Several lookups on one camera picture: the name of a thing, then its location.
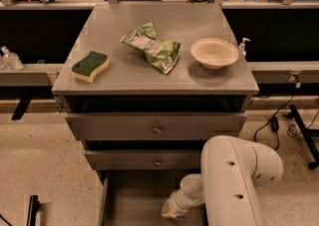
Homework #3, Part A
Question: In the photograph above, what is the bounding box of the grey drawer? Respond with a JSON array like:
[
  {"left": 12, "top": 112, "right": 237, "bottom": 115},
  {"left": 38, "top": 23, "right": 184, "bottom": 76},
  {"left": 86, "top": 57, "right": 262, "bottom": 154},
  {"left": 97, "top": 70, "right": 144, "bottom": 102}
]
[
  {"left": 84, "top": 149, "right": 200, "bottom": 170},
  {"left": 66, "top": 113, "right": 247, "bottom": 140},
  {"left": 98, "top": 170, "right": 207, "bottom": 226}
]

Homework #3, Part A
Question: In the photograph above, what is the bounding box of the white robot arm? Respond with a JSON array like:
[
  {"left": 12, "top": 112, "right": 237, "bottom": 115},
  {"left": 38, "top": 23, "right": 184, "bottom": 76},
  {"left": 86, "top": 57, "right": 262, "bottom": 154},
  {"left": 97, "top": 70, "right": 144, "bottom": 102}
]
[{"left": 161, "top": 135, "right": 283, "bottom": 226}]

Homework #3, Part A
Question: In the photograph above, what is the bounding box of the grey bottom drawer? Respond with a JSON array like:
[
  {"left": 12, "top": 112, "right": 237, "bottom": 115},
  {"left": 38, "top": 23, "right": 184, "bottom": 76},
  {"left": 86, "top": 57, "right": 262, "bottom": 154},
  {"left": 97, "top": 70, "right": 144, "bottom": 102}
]
[{"left": 98, "top": 170, "right": 207, "bottom": 226}]

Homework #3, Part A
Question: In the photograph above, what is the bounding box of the grey top drawer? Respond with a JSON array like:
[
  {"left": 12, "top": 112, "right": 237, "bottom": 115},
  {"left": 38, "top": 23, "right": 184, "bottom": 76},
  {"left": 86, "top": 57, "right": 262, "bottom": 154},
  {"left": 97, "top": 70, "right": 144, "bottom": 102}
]
[{"left": 66, "top": 113, "right": 247, "bottom": 140}]

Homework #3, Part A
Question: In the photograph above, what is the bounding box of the grey middle drawer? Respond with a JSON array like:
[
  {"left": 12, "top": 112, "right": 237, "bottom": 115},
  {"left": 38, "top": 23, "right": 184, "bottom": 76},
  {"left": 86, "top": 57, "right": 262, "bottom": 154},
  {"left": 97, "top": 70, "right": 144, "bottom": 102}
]
[{"left": 84, "top": 149, "right": 200, "bottom": 170}]

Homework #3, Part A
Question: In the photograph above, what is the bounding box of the clear sanitizer bottle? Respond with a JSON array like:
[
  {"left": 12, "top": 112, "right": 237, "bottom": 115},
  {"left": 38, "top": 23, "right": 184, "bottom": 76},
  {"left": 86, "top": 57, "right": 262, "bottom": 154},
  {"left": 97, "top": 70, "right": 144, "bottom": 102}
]
[{"left": 1, "top": 46, "right": 24, "bottom": 71}]

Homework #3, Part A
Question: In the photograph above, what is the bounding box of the white bowl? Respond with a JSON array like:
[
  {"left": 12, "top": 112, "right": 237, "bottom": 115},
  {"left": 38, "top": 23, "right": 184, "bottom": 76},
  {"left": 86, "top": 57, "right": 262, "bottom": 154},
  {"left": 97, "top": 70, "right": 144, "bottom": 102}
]
[{"left": 190, "top": 38, "right": 239, "bottom": 70}]

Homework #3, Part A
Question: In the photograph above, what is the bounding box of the green yellow sponge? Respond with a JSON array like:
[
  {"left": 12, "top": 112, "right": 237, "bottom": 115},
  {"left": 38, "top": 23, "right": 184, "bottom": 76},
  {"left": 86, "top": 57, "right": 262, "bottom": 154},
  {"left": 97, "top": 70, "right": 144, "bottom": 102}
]
[{"left": 72, "top": 51, "right": 109, "bottom": 83}]

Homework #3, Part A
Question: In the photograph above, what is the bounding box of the black stand foot left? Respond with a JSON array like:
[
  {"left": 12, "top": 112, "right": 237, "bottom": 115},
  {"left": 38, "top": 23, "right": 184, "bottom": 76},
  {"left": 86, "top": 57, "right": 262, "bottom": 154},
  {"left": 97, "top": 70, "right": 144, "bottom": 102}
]
[{"left": 26, "top": 195, "right": 41, "bottom": 226}]

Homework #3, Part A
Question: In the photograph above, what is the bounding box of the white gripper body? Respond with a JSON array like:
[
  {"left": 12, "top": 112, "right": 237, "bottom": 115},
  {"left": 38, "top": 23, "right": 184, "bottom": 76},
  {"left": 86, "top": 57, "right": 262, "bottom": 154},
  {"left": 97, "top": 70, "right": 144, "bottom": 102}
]
[{"left": 167, "top": 189, "right": 203, "bottom": 217}]

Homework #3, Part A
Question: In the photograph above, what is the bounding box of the green crumpled chip bag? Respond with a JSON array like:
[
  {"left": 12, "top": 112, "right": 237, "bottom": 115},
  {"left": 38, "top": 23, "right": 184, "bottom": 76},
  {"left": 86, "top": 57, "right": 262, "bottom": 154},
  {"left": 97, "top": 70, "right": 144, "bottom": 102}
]
[{"left": 121, "top": 22, "right": 180, "bottom": 75}]

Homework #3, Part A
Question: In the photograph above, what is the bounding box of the grey drawer cabinet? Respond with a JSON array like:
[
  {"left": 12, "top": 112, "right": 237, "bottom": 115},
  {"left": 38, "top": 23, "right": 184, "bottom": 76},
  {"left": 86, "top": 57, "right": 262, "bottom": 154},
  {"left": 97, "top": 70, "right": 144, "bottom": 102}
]
[{"left": 51, "top": 1, "right": 260, "bottom": 184}]

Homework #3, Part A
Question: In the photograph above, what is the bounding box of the black stand leg right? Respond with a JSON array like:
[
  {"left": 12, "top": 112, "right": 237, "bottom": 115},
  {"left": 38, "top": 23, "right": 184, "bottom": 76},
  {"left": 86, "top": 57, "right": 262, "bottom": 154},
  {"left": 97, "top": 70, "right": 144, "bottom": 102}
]
[{"left": 289, "top": 105, "right": 319, "bottom": 170}]

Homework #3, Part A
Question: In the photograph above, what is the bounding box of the white pump bottle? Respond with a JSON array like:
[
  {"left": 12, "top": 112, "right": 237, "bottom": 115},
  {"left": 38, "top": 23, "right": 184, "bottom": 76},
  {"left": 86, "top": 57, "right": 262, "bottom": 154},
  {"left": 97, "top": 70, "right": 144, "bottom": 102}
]
[{"left": 238, "top": 38, "right": 251, "bottom": 57}]

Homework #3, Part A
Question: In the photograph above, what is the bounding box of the black power cable with adapter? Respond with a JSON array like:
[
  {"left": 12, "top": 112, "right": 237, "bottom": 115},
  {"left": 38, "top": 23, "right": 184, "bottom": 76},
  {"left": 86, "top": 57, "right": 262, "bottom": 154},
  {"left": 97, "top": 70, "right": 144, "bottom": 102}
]
[{"left": 253, "top": 74, "right": 319, "bottom": 151}]

